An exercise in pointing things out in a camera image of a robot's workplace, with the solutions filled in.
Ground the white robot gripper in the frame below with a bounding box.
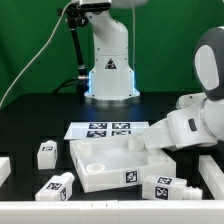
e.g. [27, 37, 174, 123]
[143, 111, 200, 151]

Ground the white square tabletop part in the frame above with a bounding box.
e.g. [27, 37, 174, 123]
[70, 135, 176, 193]

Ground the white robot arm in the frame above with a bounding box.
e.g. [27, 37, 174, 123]
[78, 0, 224, 150]

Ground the white marker sheet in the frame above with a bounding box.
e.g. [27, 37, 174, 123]
[64, 121, 149, 140]

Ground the white right wall rail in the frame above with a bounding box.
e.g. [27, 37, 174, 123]
[198, 155, 224, 200]

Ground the white wall rail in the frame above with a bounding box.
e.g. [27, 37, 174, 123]
[198, 155, 224, 200]
[0, 200, 224, 224]

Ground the white front wall rail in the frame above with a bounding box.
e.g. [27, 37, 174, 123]
[0, 200, 224, 224]

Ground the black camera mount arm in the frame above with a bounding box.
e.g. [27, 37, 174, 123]
[54, 1, 89, 93]

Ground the white cable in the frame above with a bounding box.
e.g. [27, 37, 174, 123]
[0, 0, 78, 109]

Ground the white left wall block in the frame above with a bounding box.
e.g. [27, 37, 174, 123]
[0, 157, 11, 187]

